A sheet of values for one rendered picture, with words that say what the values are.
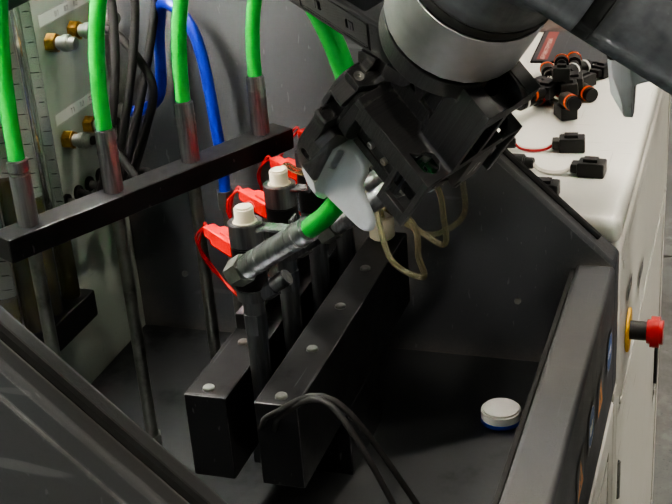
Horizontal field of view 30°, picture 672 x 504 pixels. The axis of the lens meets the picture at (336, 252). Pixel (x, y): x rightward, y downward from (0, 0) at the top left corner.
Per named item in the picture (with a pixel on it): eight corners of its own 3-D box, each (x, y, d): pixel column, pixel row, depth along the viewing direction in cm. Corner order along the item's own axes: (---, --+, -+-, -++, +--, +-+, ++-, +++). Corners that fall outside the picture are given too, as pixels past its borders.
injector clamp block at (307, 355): (312, 557, 106) (297, 404, 100) (203, 541, 109) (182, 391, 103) (413, 358, 135) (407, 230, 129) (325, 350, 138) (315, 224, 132)
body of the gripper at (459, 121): (393, 234, 71) (460, 136, 60) (302, 118, 72) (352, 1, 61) (490, 170, 74) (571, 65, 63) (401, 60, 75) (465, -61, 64)
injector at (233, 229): (302, 455, 107) (280, 230, 98) (248, 448, 108) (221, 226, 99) (313, 437, 109) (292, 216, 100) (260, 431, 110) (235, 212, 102)
